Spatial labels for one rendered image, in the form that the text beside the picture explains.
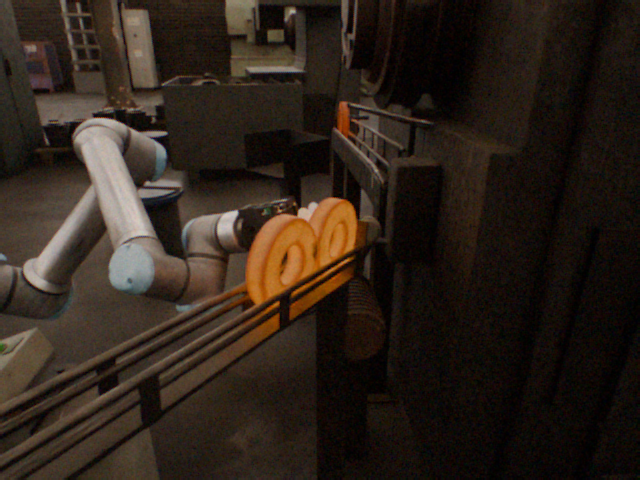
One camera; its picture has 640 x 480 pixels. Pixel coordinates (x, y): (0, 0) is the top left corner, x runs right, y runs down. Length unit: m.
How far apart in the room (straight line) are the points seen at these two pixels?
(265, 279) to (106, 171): 0.60
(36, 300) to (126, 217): 0.73
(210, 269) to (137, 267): 0.17
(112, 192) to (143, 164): 0.33
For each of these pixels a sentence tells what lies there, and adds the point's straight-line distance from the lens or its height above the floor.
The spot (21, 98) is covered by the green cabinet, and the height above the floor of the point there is 0.57.
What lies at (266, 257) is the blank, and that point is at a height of 0.76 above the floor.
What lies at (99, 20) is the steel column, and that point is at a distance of 8.17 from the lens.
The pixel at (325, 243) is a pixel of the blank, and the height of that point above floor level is 0.72.
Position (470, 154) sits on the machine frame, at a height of 0.85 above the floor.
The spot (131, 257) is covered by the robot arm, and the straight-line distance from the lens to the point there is 0.90.
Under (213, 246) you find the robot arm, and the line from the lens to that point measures 0.98.
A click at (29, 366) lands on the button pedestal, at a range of 0.84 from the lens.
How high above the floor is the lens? 1.04
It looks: 25 degrees down
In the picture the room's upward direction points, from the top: straight up
